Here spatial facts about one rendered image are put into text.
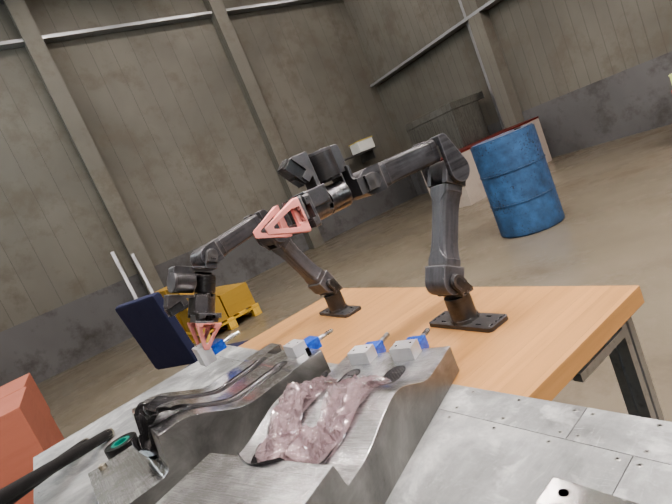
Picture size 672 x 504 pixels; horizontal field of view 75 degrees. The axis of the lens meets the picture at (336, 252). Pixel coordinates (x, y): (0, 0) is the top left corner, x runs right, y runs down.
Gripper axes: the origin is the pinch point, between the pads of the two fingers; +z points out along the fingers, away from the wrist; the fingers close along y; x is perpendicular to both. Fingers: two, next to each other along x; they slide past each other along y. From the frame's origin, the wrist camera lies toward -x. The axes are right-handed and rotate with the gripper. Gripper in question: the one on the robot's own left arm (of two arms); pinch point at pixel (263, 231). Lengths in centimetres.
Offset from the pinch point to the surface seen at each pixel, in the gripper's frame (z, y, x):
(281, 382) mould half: 6.1, -12.7, 31.3
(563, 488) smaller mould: 3, 49, 32
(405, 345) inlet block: -13.5, 7.6, 31.7
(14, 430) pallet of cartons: 84, -197, 45
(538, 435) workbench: -9, 36, 40
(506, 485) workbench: 1, 38, 39
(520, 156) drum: -352, -191, 52
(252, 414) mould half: 14.6, -12.0, 33.1
